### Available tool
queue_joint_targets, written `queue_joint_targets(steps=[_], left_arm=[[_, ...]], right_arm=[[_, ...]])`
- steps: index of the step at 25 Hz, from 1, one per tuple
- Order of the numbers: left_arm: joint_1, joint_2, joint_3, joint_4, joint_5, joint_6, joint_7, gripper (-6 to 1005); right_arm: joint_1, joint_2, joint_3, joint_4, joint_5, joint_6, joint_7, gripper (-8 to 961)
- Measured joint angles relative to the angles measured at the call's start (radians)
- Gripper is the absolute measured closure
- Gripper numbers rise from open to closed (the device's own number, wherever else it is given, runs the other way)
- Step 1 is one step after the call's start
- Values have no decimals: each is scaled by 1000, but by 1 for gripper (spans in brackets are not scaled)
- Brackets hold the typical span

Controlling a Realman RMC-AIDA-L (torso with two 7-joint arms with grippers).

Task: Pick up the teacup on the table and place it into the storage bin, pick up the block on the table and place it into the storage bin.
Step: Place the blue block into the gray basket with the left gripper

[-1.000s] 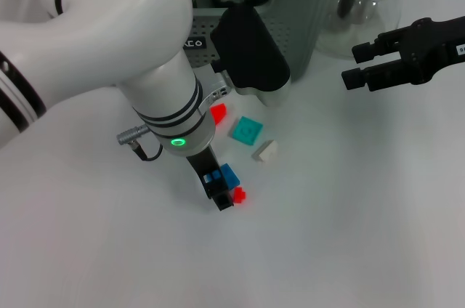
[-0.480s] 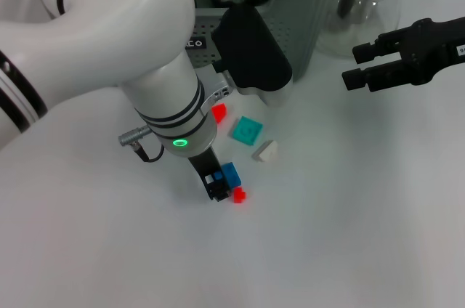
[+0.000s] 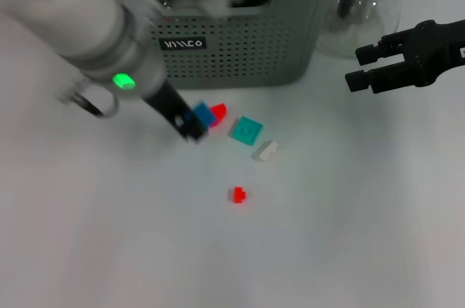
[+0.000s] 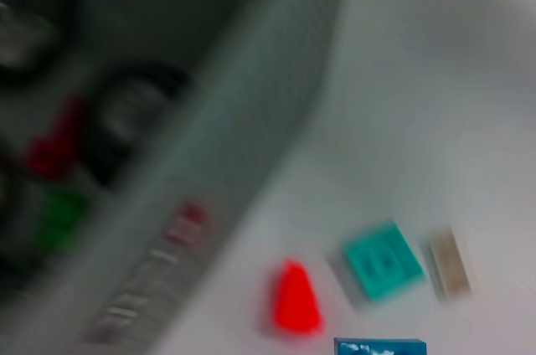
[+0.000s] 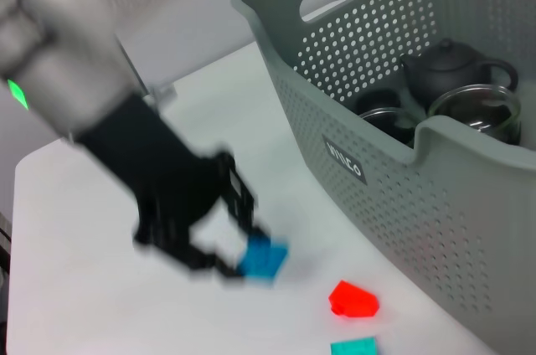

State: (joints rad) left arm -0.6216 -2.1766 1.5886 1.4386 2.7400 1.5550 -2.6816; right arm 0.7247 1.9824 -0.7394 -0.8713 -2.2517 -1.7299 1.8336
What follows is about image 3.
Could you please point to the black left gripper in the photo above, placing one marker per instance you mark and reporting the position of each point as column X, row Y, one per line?
column 167, row 104

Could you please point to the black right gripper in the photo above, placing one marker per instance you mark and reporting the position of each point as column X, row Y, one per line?
column 436, row 52

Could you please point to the blue square toy brick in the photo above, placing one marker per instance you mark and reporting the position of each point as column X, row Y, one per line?
column 203, row 113

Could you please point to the small red brick with stud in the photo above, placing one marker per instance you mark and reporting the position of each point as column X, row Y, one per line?
column 238, row 194

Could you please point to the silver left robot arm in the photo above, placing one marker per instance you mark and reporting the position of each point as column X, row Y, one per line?
column 72, row 14

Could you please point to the orange-red wedge toy block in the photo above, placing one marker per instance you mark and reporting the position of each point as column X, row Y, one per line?
column 219, row 110

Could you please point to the grey-green perforated storage bin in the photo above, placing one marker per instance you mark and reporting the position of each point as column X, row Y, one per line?
column 272, row 43

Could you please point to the teal square toy plate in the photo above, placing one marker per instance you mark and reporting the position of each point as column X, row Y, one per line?
column 247, row 130

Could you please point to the white toy brick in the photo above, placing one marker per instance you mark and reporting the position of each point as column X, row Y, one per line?
column 265, row 152

